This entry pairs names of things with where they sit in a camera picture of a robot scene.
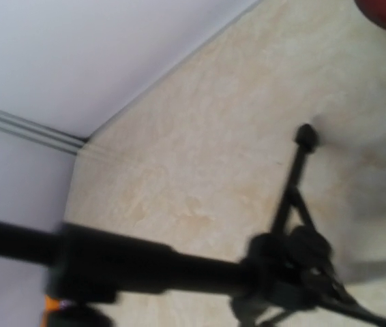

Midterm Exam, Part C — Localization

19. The black tripod microphone stand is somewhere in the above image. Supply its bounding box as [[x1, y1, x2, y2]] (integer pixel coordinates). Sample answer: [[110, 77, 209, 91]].
[[0, 124, 386, 326]]

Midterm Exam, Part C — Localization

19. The orange microphone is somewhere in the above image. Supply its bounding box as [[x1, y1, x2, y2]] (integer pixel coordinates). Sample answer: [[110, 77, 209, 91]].
[[40, 295, 63, 327]]

